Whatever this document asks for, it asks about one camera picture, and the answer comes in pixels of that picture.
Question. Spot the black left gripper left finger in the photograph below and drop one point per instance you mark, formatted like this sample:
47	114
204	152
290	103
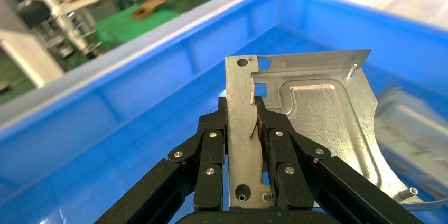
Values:
210	166

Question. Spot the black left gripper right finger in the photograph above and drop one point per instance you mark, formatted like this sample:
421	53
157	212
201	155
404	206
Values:
290	166

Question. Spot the stamped silver metal plate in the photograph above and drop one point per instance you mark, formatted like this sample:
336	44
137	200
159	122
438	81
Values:
315	110

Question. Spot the blue plastic bin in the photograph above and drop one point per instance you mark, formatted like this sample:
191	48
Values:
105	128

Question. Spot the perforated grey metal channel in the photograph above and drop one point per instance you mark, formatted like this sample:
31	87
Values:
413	135

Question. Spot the brown cardboard piece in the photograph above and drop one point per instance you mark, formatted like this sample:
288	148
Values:
148	8

